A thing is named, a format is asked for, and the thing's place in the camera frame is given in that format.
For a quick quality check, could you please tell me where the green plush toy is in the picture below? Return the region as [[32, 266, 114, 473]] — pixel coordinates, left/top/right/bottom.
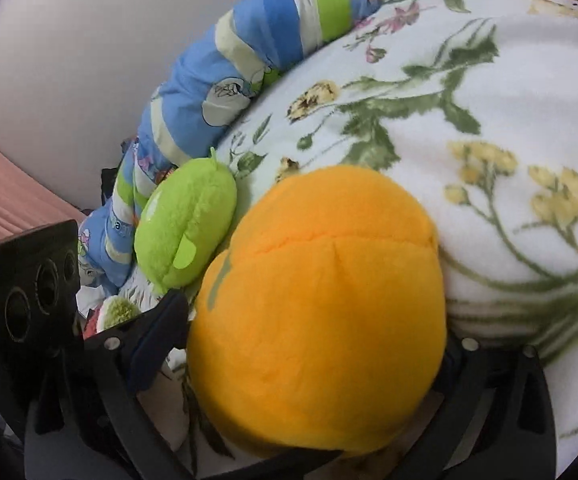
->
[[134, 154, 237, 294]]

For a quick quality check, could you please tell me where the orange fruit plush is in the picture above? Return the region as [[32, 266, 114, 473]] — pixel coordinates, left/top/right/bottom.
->
[[187, 166, 447, 456]]

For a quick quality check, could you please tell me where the pink curtain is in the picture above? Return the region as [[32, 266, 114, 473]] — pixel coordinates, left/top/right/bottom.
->
[[0, 152, 85, 240]]

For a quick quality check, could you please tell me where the white floral fleece blanket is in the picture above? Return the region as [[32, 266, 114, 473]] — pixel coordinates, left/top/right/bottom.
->
[[219, 0, 578, 478]]

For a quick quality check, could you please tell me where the blue striped cartoon quilt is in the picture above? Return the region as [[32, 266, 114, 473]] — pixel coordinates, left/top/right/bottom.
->
[[77, 0, 382, 294]]

